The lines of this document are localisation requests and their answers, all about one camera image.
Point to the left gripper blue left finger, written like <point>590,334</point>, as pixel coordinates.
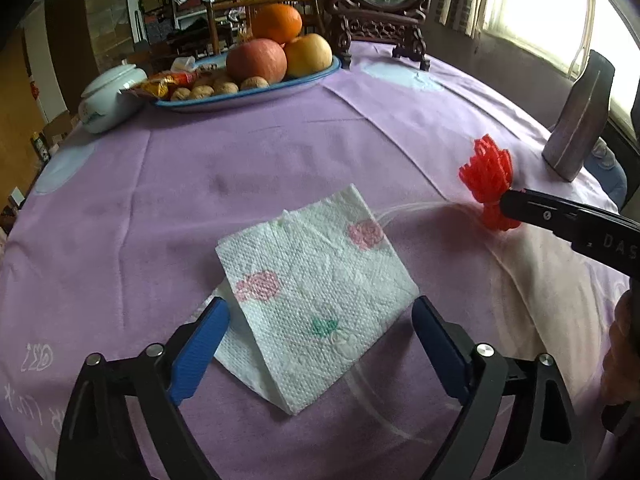
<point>198,349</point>

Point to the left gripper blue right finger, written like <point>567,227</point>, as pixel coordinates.
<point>446,346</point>

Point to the white floral paper napkin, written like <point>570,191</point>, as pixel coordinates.
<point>309,293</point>

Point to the red foam fruit net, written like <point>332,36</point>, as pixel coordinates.
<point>488,175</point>

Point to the person's right hand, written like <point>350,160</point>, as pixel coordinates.
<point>620,377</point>

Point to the silver metal bottle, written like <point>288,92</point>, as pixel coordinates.
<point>582,118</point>

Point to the purple tablecloth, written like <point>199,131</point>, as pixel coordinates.
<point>116,244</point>

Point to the white ceramic lidded jar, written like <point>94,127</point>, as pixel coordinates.
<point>108,101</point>

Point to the blue fruit plate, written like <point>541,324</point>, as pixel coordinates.
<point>282,90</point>

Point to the red apple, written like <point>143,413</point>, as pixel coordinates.
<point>260,57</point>

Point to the yellow apple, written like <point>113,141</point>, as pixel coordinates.
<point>307,55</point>

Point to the round embroidered screen ornament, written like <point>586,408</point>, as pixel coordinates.
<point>395,22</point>

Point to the orange fruit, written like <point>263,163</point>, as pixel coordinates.
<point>278,22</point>

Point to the brown glass cabinet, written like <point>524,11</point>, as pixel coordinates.
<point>86,38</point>

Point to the wooden chair behind table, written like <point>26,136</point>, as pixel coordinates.
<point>230,21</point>

